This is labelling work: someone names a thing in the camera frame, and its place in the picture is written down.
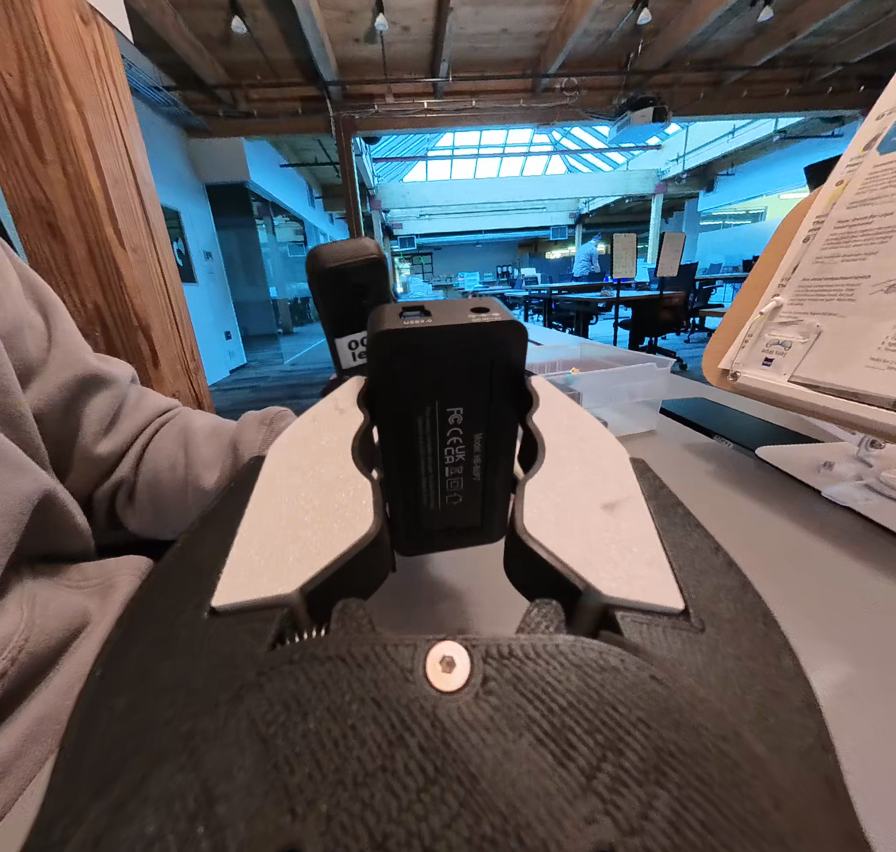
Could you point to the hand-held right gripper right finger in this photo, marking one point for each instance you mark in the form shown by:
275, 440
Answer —
595, 516

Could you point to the glass skylight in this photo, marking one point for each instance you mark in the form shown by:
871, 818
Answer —
518, 155

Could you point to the clear plastic bin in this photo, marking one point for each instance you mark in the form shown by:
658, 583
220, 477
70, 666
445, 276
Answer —
616, 390

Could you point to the white sign board on pole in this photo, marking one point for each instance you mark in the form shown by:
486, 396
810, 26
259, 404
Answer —
670, 253
624, 255

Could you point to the black monitor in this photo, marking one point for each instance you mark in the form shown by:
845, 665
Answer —
820, 173

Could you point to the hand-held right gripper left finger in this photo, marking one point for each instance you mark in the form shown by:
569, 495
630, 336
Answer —
301, 516

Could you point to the long wooden table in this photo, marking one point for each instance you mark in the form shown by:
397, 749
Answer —
595, 299

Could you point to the grey desk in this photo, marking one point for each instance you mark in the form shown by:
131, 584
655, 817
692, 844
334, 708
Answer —
770, 586

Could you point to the wooden post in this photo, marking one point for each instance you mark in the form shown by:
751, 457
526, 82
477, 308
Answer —
70, 166

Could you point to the printed paper sheet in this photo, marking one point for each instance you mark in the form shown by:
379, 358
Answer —
854, 271

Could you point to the dark wall poster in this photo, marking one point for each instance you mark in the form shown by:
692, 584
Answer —
180, 246

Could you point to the black adapter box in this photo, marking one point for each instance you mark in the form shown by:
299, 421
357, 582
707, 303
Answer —
448, 376

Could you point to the small white card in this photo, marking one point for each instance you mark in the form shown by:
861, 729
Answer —
777, 355

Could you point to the white document stand wooden board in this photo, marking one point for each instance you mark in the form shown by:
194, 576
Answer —
791, 467

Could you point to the white ceiling projector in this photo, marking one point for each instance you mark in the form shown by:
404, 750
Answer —
633, 127

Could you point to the black office chair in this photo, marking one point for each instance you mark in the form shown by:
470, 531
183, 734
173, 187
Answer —
665, 306

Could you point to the person's left forearm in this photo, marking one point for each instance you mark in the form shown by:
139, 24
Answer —
105, 446

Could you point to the black flat device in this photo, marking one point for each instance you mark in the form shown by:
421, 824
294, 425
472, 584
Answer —
742, 425

